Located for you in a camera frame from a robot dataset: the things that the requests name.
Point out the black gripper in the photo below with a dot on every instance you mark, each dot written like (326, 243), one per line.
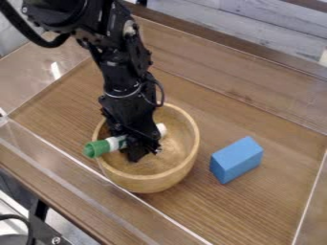
(128, 112)

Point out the green and white marker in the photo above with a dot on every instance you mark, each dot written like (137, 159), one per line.
(99, 147)

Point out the brown wooden bowl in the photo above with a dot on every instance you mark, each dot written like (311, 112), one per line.
(157, 171)

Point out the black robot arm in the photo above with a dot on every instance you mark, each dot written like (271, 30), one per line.
(104, 29)

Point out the blue foam block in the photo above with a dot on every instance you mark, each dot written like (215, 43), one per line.
(235, 159)

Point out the clear acrylic tray wall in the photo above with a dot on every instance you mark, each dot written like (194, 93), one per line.
(275, 105)

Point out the black table leg bracket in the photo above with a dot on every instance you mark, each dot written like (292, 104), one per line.
(44, 234)

